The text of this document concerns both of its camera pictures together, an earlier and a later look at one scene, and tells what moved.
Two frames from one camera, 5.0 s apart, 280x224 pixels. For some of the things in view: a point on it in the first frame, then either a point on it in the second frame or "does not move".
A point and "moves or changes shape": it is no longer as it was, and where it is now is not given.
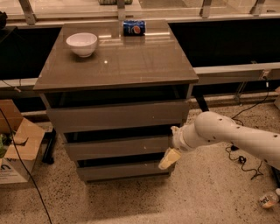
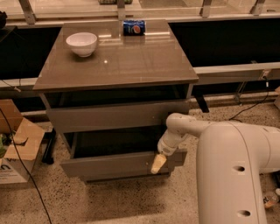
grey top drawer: x=121 y=117 does not move
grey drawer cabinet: x=115 y=108 does not move
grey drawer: x=92 y=145 moves or changes shape
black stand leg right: x=276 y=176 does not move
